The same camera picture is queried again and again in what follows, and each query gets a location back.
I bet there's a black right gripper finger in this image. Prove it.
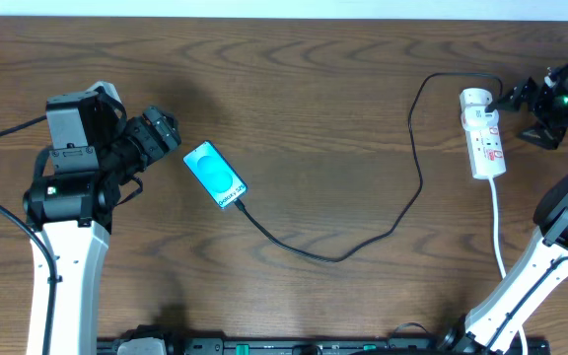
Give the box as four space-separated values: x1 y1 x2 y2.
517 123 566 150
488 77 538 112

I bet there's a black charging cable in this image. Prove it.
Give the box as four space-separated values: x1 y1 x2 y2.
234 72 505 265

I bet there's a turquoise screen smartphone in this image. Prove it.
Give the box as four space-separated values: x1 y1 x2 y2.
183 141 248 209

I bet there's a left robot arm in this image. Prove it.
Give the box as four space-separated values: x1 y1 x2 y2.
23 81 180 354

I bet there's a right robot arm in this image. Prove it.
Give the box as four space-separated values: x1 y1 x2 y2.
437 63 568 354

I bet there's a white USB charger plug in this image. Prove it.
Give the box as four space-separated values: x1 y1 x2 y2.
460 88 499 132

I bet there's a white power strip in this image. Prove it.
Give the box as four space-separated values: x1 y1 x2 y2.
461 113 506 180

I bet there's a white power strip cord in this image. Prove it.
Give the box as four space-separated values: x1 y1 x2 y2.
487 177 531 355

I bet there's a black right camera cable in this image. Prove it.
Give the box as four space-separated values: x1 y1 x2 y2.
480 48 568 354

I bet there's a black camera cable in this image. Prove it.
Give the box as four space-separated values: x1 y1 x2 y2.
480 48 568 354
0 115 62 355

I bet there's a black left camera cable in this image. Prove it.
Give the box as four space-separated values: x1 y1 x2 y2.
0 115 62 355

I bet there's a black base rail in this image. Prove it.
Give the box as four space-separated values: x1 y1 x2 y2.
96 322 551 355

